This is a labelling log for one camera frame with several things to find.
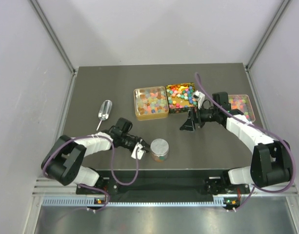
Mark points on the clear glass jar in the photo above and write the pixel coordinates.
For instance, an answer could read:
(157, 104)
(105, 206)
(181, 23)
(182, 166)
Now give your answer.
(159, 158)

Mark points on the gold popsicle candy tin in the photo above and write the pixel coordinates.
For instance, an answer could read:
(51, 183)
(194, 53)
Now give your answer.
(151, 103)

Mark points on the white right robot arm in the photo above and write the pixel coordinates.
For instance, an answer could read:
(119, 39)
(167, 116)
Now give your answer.
(270, 164)

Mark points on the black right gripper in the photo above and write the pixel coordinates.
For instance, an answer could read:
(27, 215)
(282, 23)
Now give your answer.
(189, 125)

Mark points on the aluminium frame rail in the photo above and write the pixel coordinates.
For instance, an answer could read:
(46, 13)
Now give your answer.
(48, 187)

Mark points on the dark green star candy tin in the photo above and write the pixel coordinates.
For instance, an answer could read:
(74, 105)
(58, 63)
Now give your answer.
(180, 97)

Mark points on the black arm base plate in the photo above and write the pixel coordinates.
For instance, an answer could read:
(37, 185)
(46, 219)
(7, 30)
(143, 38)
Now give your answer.
(203, 181)

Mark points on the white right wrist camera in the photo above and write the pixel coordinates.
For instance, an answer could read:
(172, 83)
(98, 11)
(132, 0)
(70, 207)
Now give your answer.
(199, 98)

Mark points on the round silver jar lid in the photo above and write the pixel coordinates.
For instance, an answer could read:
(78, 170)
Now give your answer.
(159, 147)

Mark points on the silver metal scoop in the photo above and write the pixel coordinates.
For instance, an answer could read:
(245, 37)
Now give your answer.
(104, 112)

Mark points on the grey slotted cable duct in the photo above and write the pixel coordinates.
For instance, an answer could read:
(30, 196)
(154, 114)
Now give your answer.
(99, 202)

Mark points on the pink candy tin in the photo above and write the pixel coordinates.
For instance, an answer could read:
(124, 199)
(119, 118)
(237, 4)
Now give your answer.
(243, 103)

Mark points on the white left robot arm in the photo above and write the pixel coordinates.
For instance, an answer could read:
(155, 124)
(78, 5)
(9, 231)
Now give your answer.
(63, 163)

